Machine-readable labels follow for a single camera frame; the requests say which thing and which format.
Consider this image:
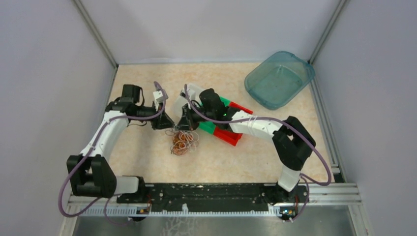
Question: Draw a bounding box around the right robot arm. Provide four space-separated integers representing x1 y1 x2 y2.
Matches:
173 88 316 203

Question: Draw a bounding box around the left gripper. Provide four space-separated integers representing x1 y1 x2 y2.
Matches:
132 100 176 130

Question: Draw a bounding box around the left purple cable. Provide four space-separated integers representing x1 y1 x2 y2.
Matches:
58 81 169 225

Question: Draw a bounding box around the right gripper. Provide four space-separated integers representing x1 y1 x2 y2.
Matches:
175 103 215 132

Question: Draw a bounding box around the teal transparent tub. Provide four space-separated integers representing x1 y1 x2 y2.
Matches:
244 51 315 110

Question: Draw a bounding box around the white plastic bin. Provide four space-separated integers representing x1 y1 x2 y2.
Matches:
172 83 209 124

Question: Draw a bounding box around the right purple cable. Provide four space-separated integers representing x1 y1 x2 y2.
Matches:
183 84 332 223

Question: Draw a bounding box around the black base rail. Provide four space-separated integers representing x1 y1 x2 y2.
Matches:
117 183 307 212

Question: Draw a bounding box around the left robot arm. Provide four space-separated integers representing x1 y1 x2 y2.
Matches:
66 82 175 204

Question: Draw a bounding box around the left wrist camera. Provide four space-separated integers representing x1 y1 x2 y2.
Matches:
152 90 167 104

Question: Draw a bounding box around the red plastic bin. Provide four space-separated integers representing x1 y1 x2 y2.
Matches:
213 102 253 146

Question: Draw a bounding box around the cable bundle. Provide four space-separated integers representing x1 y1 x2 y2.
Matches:
165 129 200 156

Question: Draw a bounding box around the green plastic bin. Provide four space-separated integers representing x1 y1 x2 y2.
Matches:
197 96 232 135

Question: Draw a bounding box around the purple cable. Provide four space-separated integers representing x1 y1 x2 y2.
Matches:
183 84 332 223
58 81 169 225

